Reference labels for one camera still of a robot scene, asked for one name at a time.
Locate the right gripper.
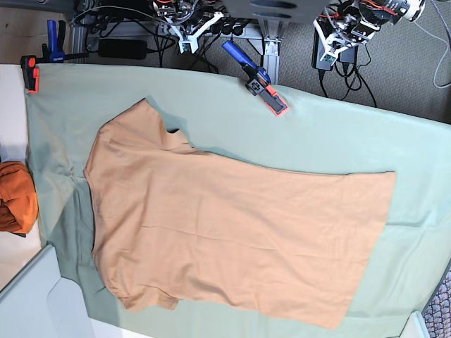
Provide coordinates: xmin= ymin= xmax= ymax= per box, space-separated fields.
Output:
xmin=168 ymin=11 xmax=223 ymax=44

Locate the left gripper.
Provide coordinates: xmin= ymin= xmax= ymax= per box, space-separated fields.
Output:
xmin=313 ymin=13 xmax=379 ymax=53

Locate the tan orange T-shirt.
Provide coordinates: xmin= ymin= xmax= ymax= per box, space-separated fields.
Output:
xmin=84 ymin=100 xmax=396 ymax=329

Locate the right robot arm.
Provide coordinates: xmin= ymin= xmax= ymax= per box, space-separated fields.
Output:
xmin=150 ymin=1 xmax=226 ymax=53

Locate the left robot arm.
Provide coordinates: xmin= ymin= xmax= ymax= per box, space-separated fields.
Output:
xmin=314 ymin=0 xmax=426 ymax=58

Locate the black power adapter pair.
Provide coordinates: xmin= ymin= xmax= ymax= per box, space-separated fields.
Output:
xmin=311 ymin=32 xmax=358 ymax=71

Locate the black power brick left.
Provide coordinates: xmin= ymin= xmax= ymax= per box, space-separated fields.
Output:
xmin=97 ymin=39 xmax=148 ymax=60

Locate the light green table cloth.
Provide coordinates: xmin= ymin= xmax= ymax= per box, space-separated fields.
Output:
xmin=25 ymin=64 xmax=450 ymax=337

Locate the blue clamp at middle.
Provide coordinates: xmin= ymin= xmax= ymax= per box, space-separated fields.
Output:
xmin=222 ymin=40 xmax=288 ymax=116

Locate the dark orange folded garment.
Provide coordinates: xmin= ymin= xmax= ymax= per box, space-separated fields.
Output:
xmin=1 ymin=161 xmax=38 ymax=235

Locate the purple patterned mat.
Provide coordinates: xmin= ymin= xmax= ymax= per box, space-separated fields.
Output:
xmin=422 ymin=270 xmax=451 ymax=338

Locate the grey plastic bin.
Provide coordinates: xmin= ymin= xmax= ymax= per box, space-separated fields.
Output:
xmin=1 ymin=245 xmax=94 ymax=337

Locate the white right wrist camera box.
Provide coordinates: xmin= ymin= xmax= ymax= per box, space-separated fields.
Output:
xmin=178 ymin=39 xmax=198 ymax=54

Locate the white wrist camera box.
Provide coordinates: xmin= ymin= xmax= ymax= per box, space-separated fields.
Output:
xmin=178 ymin=39 xmax=198 ymax=54
xmin=319 ymin=54 xmax=338 ymax=70

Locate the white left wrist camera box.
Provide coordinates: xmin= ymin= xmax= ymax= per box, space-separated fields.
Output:
xmin=319 ymin=54 xmax=338 ymax=70

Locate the aluminium frame post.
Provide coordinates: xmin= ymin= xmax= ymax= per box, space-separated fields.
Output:
xmin=248 ymin=19 xmax=288 ymax=85

